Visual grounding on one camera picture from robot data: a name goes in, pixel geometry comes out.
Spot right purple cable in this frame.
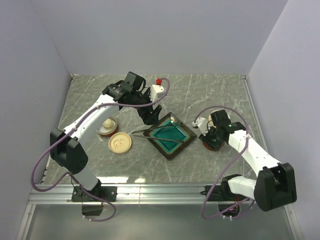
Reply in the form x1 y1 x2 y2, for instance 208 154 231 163
193 106 256 220

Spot red steel lunch container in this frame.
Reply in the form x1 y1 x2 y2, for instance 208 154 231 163
96 116 119 138

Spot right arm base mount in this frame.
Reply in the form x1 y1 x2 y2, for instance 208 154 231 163
201 184 253 220

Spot cream white bowl container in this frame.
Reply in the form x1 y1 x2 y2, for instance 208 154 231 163
208 109 225 128

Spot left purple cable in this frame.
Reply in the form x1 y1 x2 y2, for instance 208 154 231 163
30 77 171 222

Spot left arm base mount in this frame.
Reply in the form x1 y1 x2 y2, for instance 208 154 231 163
71 186 117 218

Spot cream round lid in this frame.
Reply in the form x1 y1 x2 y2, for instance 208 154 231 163
108 132 132 154

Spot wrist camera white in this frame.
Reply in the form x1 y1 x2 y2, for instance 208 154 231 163
150 78 165 102
191 117 208 135

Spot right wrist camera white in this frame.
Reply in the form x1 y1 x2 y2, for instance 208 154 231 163
191 117 208 135

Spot teal square plate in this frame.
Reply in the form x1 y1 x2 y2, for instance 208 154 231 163
143 112 197 161

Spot metal tongs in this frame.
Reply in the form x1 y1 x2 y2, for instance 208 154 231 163
131 121 187 144

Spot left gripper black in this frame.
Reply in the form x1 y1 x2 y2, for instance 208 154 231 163
130 87 163 125

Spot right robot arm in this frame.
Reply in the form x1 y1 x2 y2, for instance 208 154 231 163
192 109 297 212

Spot aluminium mounting rail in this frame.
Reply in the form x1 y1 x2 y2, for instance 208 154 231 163
27 182 293 206

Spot white egg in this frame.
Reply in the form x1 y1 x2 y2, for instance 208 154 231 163
102 118 113 129

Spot red round lid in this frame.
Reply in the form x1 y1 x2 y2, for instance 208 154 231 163
202 141 224 152

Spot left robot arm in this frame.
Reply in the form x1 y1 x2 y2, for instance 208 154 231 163
49 71 170 201

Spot purple cable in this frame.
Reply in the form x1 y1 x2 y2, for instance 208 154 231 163
30 77 171 222
193 106 256 220

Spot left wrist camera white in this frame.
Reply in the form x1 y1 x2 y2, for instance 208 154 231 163
150 78 165 102

